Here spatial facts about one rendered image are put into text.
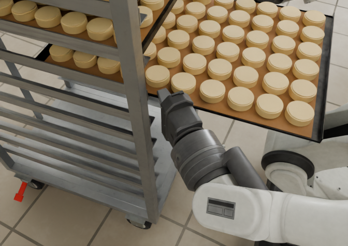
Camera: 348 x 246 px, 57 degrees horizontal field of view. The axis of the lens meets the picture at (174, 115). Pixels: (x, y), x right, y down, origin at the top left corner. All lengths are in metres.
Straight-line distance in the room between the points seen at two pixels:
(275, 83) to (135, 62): 0.29
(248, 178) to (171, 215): 0.87
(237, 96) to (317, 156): 0.37
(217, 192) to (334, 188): 0.63
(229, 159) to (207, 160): 0.03
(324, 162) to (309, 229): 0.51
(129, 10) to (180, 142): 0.22
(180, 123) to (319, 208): 0.25
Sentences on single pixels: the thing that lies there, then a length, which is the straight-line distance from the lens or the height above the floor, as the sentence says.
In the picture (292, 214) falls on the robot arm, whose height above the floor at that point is 0.86.
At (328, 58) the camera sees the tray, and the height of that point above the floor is 0.77.
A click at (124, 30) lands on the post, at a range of 0.50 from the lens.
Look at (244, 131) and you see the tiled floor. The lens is 1.56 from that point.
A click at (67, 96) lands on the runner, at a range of 0.77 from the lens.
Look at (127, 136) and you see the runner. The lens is 0.79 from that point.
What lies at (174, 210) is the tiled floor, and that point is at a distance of 1.35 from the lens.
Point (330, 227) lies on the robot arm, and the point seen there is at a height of 0.88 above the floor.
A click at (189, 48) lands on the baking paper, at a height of 0.77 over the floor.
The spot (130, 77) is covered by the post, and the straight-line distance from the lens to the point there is 0.56.
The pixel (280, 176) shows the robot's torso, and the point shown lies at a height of 0.46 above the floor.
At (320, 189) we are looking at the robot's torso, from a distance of 1.05.
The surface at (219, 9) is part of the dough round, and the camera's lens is 0.84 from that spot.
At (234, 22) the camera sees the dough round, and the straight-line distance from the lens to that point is 0.81.
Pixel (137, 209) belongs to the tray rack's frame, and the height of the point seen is 0.15.
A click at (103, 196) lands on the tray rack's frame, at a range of 1.23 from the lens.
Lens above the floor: 1.25
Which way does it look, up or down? 52 degrees down
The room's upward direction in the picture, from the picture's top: straight up
